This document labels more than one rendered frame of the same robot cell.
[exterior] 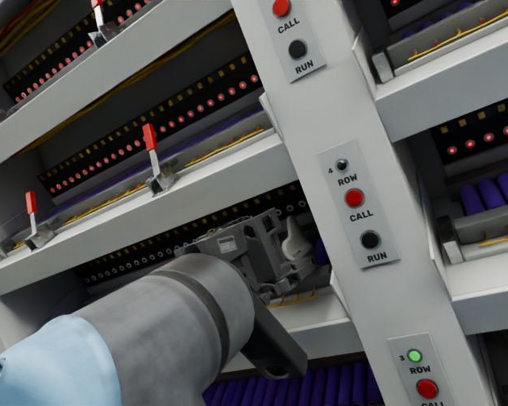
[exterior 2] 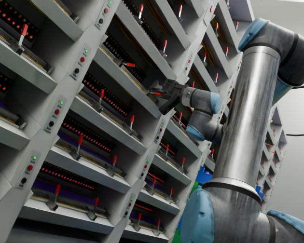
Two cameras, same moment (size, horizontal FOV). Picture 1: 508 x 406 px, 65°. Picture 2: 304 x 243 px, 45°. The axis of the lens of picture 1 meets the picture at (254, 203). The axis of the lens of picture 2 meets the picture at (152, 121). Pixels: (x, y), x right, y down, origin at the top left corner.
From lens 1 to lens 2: 183 cm
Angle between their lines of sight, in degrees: 87
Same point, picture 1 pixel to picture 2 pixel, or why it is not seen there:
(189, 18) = (184, 41)
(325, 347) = (155, 113)
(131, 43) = (180, 30)
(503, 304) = (170, 124)
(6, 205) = not seen: outside the picture
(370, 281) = not seen: hidden behind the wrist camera
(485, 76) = not seen: hidden behind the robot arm
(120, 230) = (154, 53)
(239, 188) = (168, 74)
